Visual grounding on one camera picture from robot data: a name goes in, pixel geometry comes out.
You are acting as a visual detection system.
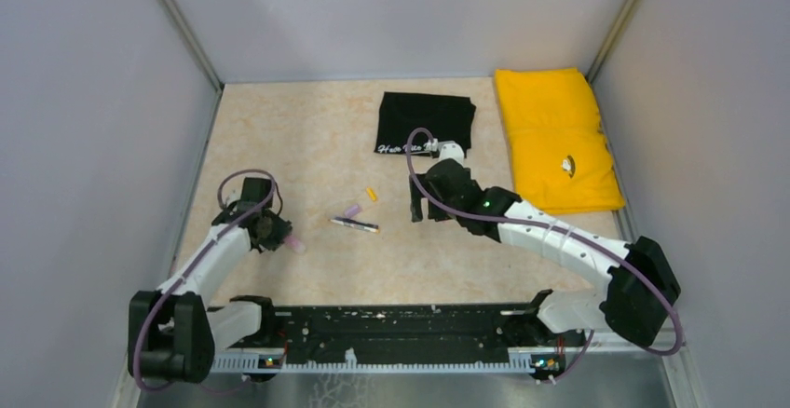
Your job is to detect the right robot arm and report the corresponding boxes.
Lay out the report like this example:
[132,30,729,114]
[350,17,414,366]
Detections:
[409,159,685,356]

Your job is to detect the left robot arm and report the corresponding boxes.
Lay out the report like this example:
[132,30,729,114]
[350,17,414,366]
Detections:
[128,169,293,391]

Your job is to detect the purple pen cap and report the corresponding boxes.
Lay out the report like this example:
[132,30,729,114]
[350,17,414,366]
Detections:
[343,204,362,219]

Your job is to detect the black folded t-shirt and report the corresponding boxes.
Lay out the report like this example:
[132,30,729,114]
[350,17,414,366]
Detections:
[374,91,477,155]

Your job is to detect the yellow folded t-shirt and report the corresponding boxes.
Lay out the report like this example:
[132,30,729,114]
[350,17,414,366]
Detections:
[494,68,626,214]

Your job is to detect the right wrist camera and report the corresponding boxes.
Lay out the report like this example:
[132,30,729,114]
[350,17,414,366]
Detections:
[428,139,465,166]

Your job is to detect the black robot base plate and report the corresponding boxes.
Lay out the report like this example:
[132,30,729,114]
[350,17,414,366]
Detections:
[231,303,587,370]

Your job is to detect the aluminium frame rail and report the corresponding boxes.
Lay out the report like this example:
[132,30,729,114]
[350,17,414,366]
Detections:
[129,309,688,374]

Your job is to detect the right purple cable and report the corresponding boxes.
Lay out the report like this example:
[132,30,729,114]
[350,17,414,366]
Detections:
[403,127,687,384]

